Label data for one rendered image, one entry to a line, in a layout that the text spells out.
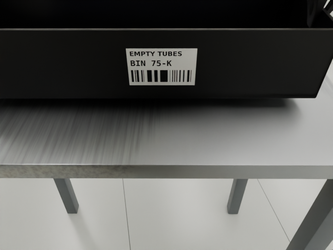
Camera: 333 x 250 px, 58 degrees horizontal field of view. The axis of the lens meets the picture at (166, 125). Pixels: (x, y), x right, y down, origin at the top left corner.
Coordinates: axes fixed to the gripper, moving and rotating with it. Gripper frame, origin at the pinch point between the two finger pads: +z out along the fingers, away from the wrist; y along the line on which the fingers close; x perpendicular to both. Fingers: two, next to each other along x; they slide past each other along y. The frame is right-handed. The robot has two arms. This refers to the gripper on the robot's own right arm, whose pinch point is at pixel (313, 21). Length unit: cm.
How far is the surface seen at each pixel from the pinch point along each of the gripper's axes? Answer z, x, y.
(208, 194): 92, -28, 5
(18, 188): 91, -32, 89
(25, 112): 10.1, 9.1, 44.8
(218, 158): 10.1, 18.7, 15.9
